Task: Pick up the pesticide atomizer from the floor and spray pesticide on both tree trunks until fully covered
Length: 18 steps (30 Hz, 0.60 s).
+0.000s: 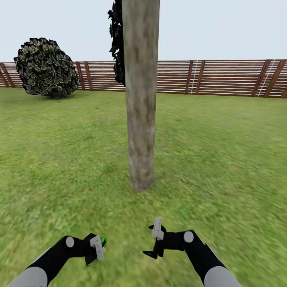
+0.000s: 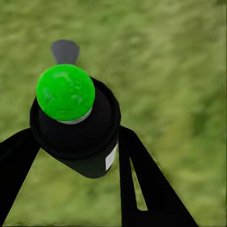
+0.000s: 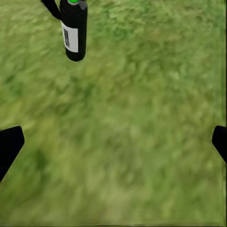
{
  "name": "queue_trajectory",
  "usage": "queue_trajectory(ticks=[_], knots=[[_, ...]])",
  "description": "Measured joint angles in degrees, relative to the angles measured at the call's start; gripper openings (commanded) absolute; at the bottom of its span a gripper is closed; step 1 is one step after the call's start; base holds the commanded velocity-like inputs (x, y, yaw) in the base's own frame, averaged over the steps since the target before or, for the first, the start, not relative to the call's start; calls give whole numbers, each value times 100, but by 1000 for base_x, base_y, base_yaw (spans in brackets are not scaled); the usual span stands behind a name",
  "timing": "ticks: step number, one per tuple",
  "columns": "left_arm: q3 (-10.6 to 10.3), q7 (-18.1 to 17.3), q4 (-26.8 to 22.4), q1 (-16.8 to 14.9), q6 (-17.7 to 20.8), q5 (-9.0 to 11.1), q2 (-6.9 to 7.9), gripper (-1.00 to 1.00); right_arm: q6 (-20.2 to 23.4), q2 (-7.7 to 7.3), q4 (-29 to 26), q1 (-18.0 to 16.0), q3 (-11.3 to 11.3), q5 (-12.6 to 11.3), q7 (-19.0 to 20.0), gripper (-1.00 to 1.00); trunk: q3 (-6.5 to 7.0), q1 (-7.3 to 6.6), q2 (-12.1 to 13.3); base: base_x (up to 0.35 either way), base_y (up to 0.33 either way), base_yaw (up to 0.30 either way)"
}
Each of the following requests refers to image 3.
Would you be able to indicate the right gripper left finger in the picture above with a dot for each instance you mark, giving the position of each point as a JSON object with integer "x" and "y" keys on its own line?
{"x": 11, "y": 142}

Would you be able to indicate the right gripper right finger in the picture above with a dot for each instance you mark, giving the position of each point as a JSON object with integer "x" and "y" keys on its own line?
{"x": 219, "y": 140}

